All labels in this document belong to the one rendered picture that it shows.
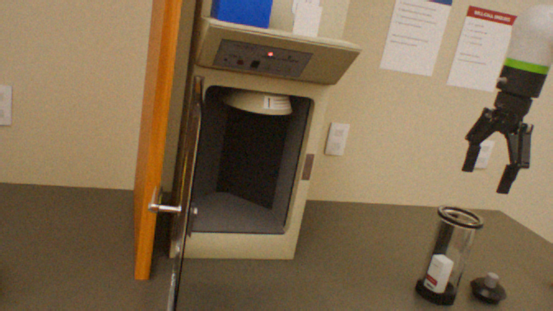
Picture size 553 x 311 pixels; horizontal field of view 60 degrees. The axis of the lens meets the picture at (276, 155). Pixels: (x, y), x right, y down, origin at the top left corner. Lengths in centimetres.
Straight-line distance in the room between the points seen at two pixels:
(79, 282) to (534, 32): 108
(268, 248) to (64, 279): 48
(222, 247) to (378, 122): 78
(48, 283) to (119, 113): 59
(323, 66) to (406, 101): 76
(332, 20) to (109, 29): 66
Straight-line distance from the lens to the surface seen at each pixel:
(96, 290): 108
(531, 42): 116
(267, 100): 111
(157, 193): 86
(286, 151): 125
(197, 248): 119
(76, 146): 153
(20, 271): 115
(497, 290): 138
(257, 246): 122
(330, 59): 102
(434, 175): 192
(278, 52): 98
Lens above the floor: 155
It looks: 17 degrees down
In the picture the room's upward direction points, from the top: 11 degrees clockwise
